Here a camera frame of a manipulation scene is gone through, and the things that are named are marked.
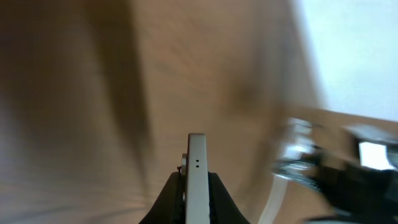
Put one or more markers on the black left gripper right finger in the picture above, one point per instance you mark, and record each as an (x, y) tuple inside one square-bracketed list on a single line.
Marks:
[(223, 210)]

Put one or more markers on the white power strip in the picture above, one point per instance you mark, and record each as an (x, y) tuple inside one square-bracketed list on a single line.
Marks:
[(297, 154)]

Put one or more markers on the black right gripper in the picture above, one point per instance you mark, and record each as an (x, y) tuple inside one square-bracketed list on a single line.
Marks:
[(364, 192)]

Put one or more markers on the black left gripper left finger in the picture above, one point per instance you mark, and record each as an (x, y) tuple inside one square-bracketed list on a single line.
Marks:
[(169, 207)]

